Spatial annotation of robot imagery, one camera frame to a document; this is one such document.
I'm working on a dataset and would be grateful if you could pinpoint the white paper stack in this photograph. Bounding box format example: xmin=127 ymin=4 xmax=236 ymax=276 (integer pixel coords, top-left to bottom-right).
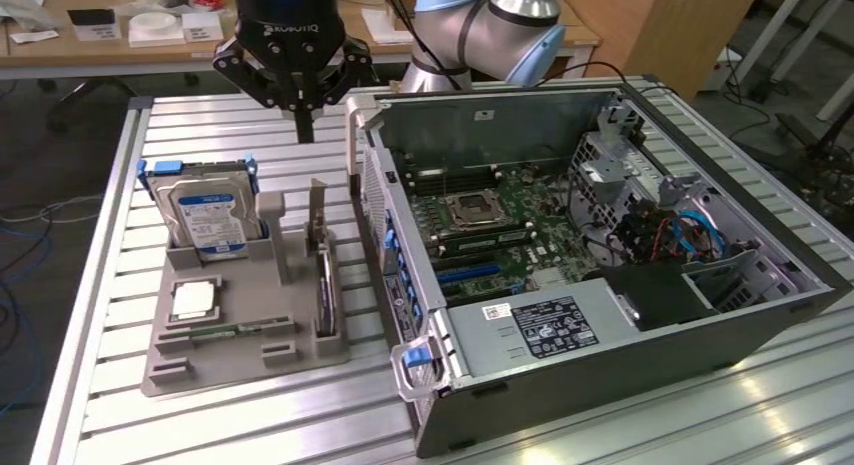
xmin=363 ymin=7 xmax=419 ymax=46

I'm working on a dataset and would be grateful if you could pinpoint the clear plastic bag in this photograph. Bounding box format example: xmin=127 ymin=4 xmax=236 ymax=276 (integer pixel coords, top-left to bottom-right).
xmin=0 ymin=0 xmax=63 ymax=32

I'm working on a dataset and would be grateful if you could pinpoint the grey power supply unit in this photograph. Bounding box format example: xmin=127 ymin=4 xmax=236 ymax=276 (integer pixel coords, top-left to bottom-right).
xmin=444 ymin=277 xmax=635 ymax=379

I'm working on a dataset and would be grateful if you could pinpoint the hard disk in blue caddy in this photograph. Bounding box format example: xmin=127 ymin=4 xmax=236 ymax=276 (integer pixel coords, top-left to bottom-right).
xmin=135 ymin=154 xmax=260 ymax=262

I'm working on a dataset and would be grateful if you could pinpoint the black power supply label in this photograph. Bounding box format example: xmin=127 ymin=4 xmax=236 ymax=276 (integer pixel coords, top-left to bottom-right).
xmin=516 ymin=295 xmax=600 ymax=360

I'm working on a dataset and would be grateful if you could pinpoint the silver metal drive cage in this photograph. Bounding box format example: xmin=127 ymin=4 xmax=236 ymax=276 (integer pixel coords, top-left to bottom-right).
xmin=570 ymin=129 xmax=670 ymax=227

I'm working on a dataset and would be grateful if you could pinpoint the blue SATA wire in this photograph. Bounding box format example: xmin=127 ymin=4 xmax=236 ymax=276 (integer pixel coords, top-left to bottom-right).
xmin=670 ymin=209 xmax=726 ymax=264

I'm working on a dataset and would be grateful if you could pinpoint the metal CPU socket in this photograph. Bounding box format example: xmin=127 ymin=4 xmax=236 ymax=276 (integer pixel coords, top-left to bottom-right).
xmin=447 ymin=192 xmax=506 ymax=232

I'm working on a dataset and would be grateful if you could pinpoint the black power cable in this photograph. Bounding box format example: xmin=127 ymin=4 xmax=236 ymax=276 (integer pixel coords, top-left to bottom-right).
xmin=551 ymin=61 xmax=673 ymax=94

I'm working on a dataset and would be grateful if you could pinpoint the black and white box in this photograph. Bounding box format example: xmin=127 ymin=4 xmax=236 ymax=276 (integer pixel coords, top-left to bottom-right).
xmin=65 ymin=8 xmax=125 ymax=42

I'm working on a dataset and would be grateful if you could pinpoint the low-profile Nvidia graphics card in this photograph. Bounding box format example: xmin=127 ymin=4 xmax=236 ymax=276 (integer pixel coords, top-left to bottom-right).
xmin=307 ymin=177 xmax=339 ymax=339

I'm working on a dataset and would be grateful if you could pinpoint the silver CPU chip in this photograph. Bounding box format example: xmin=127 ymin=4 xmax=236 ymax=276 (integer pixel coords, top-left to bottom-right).
xmin=171 ymin=282 xmax=216 ymax=320

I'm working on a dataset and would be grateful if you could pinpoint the green motherboard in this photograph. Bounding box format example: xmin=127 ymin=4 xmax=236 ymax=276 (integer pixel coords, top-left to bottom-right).
xmin=392 ymin=162 xmax=602 ymax=306

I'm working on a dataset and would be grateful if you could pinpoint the grey metal disk bay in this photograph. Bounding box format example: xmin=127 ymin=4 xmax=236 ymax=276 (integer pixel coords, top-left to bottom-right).
xmin=681 ymin=249 xmax=801 ymax=314

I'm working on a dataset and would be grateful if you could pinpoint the open dark grey PC case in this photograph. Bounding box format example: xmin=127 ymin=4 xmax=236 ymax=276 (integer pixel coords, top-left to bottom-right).
xmin=344 ymin=79 xmax=854 ymax=459

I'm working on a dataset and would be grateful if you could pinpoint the black RAM slot bank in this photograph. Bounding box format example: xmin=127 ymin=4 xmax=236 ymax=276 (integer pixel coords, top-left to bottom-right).
xmin=432 ymin=228 xmax=536 ymax=259
xmin=403 ymin=165 xmax=502 ymax=196

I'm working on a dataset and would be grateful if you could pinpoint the plain white box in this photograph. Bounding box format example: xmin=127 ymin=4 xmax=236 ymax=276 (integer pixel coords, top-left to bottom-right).
xmin=180 ymin=12 xmax=227 ymax=45

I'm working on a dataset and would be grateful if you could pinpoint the white box with tape roll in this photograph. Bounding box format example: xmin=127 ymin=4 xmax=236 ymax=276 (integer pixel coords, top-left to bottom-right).
xmin=127 ymin=12 xmax=187 ymax=50

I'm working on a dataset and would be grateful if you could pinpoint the white floor cable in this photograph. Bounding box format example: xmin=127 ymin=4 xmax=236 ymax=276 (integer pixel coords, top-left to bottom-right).
xmin=0 ymin=194 xmax=103 ymax=225

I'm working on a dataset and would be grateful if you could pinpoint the wooden cabinet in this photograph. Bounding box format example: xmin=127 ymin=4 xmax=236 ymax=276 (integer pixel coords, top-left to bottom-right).
xmin=586 ymin=0 xmax=766 ymax=99

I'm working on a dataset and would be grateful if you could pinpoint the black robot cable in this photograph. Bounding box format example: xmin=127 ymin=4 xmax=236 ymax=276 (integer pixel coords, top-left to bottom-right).
xmin=383 ymin=0 xmax=468 ymax=91

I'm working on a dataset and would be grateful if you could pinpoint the green RAM stick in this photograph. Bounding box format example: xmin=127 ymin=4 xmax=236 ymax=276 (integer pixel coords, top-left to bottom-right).
xmin=189 ymin=317 xmax=295 ymax=336

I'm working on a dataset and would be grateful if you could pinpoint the grey printed parts rack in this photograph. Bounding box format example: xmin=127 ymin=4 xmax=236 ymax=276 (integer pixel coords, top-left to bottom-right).
xmin=140 ymin=190 xmax=366 ymax=399

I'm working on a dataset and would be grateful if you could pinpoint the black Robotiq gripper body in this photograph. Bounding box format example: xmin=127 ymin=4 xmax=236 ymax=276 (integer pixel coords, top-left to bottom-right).
xmin=232 ymin=0 xmax=346 ymax=79

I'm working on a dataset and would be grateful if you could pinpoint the white desk frame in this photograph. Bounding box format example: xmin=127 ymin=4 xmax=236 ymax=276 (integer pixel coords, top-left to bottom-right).
xmin=730 ymin=0 xmax=854 ymax=121

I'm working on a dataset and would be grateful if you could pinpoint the wooden desk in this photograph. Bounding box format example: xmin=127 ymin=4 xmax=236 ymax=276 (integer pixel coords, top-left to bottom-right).
xmin=0 ymin=0 xmax=602 ymax=81

